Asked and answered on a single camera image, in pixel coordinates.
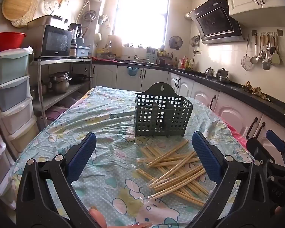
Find pastel plastic drawer tower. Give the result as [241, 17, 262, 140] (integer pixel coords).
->
[0, 47, 39, 210]

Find hello kitty patterned tablecloth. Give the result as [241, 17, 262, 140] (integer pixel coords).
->
[8, 85, 255, 228]

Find metal storage shelf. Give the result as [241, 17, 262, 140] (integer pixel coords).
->
[32, 57, 92, 126]

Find blue hanging door bin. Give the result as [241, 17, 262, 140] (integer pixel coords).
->
[127, 66, 140, 77]

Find round bamboo tray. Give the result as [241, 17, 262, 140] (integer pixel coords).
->
[2, 0, 32, 21]

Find purple lidded storage box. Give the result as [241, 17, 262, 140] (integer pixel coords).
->
[45, 105, 67, 121]

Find white upper cabinet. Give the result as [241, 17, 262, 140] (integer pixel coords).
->
[228, 0, 285, 28]

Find wooden cutting board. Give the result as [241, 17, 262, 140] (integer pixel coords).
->
[108, 35, 123, 58]

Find blue plastic tray box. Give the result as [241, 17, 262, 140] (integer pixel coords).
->
[76, 45, 90, 58]

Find black frying pan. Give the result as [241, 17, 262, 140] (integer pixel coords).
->
[70, 73, 93, 84]

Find black blender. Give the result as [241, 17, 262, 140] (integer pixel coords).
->
[69, 23, 82, 58]

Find small wall fan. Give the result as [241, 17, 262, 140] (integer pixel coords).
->
[169, 36, 183, 50]

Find stainless steel stacked pots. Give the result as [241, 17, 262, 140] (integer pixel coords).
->
[49, 72, 71, 94]

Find steel kettle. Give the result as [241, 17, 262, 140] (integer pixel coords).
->
[216, 68, 230, 83]

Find hanging wire strainer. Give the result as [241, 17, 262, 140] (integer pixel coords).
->
[241, 35, 252, 71]

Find dark green plastic utensil basket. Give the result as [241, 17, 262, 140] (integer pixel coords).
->
[134, 82, 193, 137]

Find bamboo chopstick pair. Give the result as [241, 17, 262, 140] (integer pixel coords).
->
[147, 139, 189, 167]
[149, 151, 197, 187]
[148, 168, 206, 200]

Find small steel teapot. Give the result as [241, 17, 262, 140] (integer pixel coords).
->
[205, 67, 214, 79]

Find hanging green spatula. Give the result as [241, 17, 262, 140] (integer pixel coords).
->
[272, 35, 281, 64]

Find black microwave oven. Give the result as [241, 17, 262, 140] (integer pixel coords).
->
[21, 25, 72, 59]

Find left hand fingers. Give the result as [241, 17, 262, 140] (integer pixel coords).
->
[88, 206, 153, 228]

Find hanging metal ladle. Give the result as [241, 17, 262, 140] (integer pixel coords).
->
[250, 34, 258, 64]

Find black range hood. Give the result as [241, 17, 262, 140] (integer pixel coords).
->
[188, 0, 245, 45]

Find red plastic basin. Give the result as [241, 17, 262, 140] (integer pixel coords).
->
[0, 32, 27, 51]

